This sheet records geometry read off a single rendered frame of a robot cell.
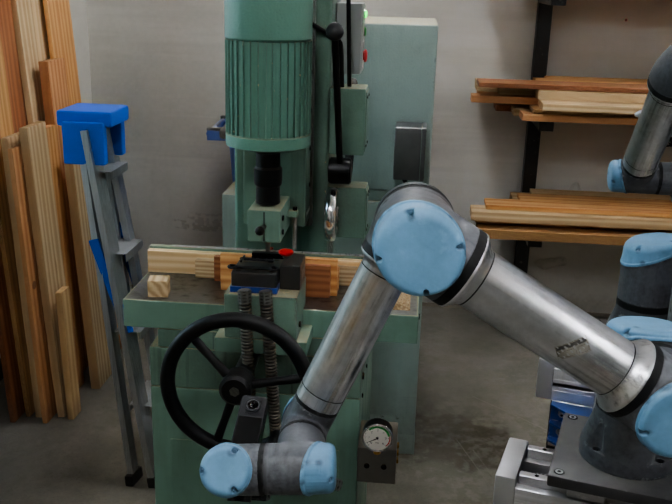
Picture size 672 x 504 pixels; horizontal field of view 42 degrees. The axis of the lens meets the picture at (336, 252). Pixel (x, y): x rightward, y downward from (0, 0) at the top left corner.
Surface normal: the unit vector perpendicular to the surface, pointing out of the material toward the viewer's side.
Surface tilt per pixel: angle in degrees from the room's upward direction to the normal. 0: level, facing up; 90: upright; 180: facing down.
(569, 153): 90
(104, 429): 0
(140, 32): 90
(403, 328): 90
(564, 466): 0
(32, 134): 86
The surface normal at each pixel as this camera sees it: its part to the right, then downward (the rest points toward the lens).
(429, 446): 0.03, -0.95
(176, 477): -0.09, 0.29
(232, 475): -0.07, -0.22
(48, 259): 0.99, 0.00
